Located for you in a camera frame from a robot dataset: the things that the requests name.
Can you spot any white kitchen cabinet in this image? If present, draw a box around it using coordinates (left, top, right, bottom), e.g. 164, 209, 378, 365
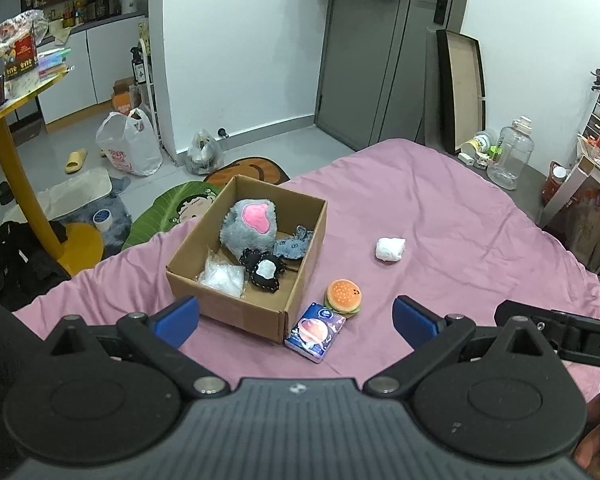
30, 10, 148, 126

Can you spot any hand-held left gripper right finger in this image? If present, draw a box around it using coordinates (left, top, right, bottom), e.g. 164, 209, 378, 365
363, 295, 557, 400

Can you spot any row of kitchen jars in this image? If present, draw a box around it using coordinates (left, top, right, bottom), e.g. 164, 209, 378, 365
32, 0, 122, 28

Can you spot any clear large water jug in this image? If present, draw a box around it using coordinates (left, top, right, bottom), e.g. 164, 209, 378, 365
486, 116, 535, 191

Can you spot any black plush toy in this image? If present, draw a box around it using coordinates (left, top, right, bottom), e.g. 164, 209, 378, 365
239, 247, 287, 293

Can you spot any crumpled clear plastic bag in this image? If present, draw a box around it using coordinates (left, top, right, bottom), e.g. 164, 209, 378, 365
0, 10, 48, 58

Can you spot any black shallow frame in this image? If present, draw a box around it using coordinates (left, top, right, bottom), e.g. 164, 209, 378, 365
436, 29, 487, 155

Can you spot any person's right hand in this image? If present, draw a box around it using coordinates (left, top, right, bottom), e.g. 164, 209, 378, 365
572, 410, 600, 480

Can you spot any red snack box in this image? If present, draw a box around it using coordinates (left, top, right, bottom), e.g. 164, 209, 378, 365
2, 35, 40, 78

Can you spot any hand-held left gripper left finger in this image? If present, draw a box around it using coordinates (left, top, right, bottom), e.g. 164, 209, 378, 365
44, 294, 232, 401

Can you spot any stack of books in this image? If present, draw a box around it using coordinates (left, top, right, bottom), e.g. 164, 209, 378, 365
37, 47, 73, 81

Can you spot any red bottle white cap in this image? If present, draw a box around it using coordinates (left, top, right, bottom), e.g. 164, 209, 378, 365
542, 161, 568, 206

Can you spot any white desk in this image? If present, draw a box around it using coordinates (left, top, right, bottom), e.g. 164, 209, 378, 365
537, 132, 600, 281

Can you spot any blue-grey denim toy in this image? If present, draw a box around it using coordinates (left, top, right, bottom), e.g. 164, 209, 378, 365
272, 225, 315, 261

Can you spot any black spray bottle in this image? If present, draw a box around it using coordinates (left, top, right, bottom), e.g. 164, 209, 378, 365
131, 47, 148, 86

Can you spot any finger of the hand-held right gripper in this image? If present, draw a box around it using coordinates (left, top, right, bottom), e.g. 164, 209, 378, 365
494, 299, 583, 358

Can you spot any orange cardboard box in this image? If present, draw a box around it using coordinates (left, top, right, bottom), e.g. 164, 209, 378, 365
112, 77, 138, 116

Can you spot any blue-grey fuzzy rug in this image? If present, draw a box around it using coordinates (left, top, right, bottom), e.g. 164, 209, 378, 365
55, 175, 133, 261

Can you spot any black garment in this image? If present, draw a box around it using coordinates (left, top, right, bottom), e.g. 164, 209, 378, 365
0, 220, 73, 311

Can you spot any pink bed sheet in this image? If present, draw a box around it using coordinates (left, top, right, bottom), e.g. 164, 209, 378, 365
10, 137, 600, 406

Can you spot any green cartoon leaf rug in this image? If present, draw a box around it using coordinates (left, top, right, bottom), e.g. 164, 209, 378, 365
121, 181, 226, 252

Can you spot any black door lock handle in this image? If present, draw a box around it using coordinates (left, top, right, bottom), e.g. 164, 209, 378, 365
417, 0, 452, 24

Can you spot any brown cardboard box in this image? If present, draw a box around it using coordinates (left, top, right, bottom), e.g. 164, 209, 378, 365
166, 175, 328, 345

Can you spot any white wrapped wad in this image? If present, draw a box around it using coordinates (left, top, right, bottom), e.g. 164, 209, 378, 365
376, 236, 406, 263

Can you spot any blue tissue pack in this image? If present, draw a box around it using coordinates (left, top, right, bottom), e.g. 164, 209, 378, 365
284, 301, 347, 363

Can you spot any burger squishy toy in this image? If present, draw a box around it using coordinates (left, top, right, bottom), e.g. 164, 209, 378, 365
324, 279, 363, 318

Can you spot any grey door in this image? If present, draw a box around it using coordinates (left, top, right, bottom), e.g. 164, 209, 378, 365
314, 0, 473, 152

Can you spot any yellow round side table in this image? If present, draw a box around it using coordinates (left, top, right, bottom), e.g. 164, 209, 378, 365
0, 67, 105, 277

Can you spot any grey trash bag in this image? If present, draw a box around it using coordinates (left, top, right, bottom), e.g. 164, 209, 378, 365
185, 129, 225, 175

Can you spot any white narrow rack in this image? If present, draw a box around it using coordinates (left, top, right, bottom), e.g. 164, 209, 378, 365
139, 17, 163, 151

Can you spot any white jar yellow band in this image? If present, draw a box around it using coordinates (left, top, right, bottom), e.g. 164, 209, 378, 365
460, 131, 496, 158

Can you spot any grey plush paw pink pad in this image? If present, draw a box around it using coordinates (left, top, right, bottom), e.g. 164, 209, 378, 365
220, 198, 281, 258

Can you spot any white floor mat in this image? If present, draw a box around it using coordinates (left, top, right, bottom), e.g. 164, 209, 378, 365
30, 166, 113, 223

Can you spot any white plastic shopping bag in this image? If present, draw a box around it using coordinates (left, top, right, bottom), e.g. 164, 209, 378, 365
95, 108, 163, 177

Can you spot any clear plastic bag white filling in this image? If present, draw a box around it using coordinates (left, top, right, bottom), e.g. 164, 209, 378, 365
196, 255, 247, 298

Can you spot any yellow slipper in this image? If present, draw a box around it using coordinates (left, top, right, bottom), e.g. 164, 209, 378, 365
65, 148, 88, 174

